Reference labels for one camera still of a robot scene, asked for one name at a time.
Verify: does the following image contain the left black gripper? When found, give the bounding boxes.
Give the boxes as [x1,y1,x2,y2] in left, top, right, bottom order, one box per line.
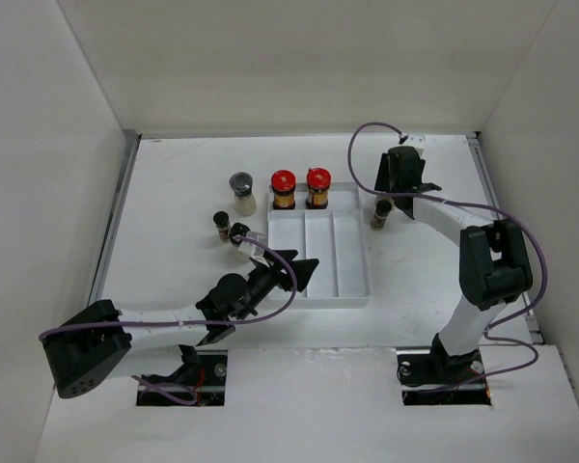
[234,249,317,320]

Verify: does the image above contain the black-cap red-label spice bottle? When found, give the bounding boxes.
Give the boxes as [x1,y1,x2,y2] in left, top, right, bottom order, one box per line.
[370,200,393,231]

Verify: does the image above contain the black-top white powder jar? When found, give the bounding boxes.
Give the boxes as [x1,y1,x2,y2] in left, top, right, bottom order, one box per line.
[229,222,252,263]

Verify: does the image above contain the red-lid sauce jar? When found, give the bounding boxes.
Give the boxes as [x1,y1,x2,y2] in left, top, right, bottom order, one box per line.
[270,170,296,210]
[306,168,332,209]

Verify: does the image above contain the small black-cap spice bottle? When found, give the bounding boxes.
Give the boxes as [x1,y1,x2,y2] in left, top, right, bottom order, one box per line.
[212,210,231,243]

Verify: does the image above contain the grey-lid white powder shaker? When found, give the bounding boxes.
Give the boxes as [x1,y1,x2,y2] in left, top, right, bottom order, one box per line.
[229,172,257,217]

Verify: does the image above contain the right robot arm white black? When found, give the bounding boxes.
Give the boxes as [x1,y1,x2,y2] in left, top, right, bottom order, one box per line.
[374,146,533,387]

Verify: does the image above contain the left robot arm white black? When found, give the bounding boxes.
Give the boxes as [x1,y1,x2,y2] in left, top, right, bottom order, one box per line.
[40,250,319,405]

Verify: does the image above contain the white divided organizer tray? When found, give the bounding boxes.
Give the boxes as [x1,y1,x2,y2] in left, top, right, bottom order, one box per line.
[267,182,372,310]

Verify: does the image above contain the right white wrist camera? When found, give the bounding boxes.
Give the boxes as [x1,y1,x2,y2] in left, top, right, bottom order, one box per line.
[399,133,426,149]

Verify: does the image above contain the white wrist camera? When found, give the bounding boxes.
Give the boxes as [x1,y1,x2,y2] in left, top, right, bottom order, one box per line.
[399,133,426,149]
[246,231,268,264]

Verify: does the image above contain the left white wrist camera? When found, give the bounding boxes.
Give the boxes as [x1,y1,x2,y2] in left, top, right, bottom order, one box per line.
[246,231,268,264]

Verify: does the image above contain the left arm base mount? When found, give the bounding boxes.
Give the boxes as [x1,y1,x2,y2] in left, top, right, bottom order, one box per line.
[136,345,229,407]

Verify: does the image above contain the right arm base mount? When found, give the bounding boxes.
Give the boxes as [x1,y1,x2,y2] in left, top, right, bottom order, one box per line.
[397,337,491,406]

